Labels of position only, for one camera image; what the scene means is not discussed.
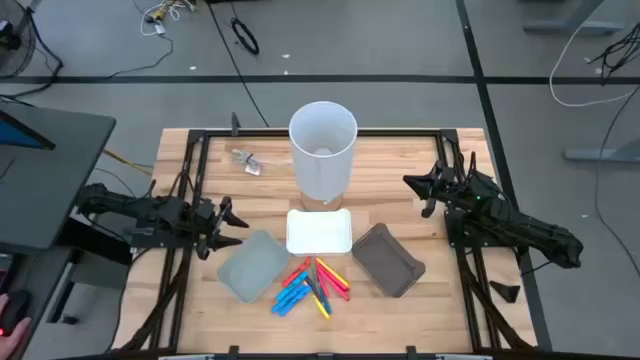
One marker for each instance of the monitor with blue screen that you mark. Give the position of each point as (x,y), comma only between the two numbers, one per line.
(17,137)

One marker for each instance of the white plastic bin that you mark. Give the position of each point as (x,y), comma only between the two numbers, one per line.
(320,232)

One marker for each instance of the black aluminium table frame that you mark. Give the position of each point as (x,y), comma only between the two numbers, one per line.
(400,133)

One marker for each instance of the red highlighter marker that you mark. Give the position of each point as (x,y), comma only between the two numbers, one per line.
(296,273)

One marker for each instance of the grey desk foot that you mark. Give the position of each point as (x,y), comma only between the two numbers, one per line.
(600,154)
(570,26)

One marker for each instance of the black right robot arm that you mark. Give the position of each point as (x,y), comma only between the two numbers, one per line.
(525,227)

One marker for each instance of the black backlit keyboard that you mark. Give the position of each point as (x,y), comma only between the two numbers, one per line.
(4,280)

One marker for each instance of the teal highlighter marker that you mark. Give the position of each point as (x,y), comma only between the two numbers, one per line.
(325,303)

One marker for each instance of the purple highlighter marker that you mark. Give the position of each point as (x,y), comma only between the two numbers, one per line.
(313,287)

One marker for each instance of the person's hand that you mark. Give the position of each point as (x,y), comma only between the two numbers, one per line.
(12,345)

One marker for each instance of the black triangular spare finger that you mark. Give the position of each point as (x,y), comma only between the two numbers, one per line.
(506,291)

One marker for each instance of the pink highlighter marker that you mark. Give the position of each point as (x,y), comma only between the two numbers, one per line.
(337,291)
(322,285)
(336,282)

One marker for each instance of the black floor fan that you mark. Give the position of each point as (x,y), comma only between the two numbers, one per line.
(9,39)

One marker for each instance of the black desk support frame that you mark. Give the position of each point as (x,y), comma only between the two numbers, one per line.
(100,247)

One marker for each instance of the dark grey translucent bin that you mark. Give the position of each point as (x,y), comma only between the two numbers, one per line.
(387,262)

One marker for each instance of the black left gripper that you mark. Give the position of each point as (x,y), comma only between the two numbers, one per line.
(205,220)

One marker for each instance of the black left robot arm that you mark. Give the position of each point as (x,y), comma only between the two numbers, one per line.
(125,207)

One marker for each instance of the green highlighter marker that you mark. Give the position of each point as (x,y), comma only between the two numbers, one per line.
(313,272)

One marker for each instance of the black computer mouse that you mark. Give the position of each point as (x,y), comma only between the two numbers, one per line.
(14,310)

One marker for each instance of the dark grey desk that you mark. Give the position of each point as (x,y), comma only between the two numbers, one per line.
(50,190)

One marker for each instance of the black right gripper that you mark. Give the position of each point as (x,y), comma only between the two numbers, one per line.
(452,182)

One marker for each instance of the light grey translucent bin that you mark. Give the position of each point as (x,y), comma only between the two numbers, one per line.
(252,267)

